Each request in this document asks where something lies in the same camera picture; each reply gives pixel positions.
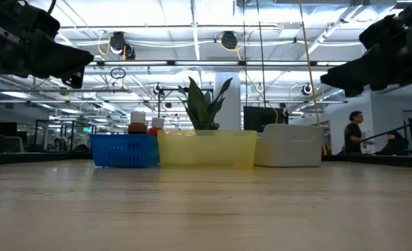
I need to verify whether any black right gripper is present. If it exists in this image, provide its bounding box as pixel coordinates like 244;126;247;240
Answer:
319;0;412;98

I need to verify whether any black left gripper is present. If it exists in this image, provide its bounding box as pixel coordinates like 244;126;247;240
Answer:
0;0;94;89

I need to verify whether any brown paint bottle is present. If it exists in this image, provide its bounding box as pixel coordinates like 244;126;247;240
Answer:
128;110;148;135

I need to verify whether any red paint bottle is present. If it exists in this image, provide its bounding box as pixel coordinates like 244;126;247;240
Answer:
148;117;165;136

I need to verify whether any standing person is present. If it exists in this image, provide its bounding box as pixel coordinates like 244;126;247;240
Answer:
343;110;366;154

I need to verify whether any seated person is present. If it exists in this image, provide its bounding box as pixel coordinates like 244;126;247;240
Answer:
373;130;411;157

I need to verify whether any grey plastic bin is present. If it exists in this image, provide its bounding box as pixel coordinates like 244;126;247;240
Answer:
253;123;324;167

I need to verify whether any blue plastic basket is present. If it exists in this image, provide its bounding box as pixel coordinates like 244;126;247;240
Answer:
89;134;160;169

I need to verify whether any black monitor screen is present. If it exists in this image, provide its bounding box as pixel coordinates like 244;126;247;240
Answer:
243;105;285;133

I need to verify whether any green snake plant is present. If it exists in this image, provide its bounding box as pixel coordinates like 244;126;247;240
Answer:
176;76;234;131

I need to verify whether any yellow translucent plastic bin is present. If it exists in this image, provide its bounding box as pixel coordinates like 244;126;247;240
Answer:
156;129;258;171

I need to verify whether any yellow hanging cable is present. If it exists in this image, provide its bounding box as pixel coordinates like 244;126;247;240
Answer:
298;0;328;156

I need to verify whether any black hanging cable loop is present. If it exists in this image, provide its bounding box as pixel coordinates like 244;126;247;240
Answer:
109;67;127;80

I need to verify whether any black ceiling cable reel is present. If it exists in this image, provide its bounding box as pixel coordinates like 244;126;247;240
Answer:
220;30;239;50
108;31;137;61

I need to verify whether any black background workstation frame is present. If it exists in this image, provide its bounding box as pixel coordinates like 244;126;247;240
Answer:
33;119;98;154

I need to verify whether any thin black hanging cable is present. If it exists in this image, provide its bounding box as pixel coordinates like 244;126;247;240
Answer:
242;0;249;107

